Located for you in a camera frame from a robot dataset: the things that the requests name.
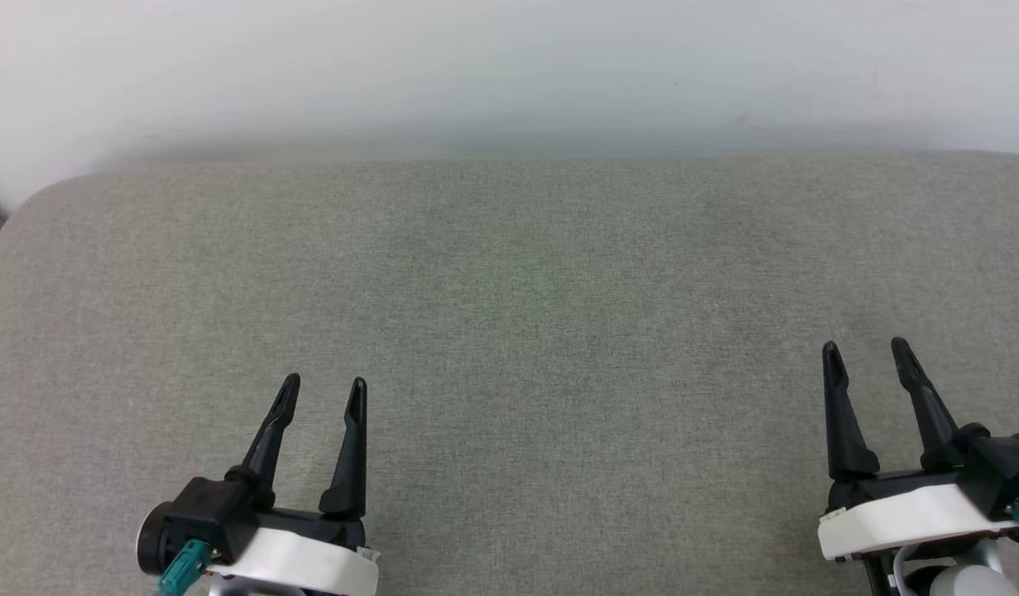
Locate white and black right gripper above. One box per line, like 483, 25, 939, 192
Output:
817, 336, 1019, 564

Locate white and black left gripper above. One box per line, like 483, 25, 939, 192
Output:
207, 372, 382, 596

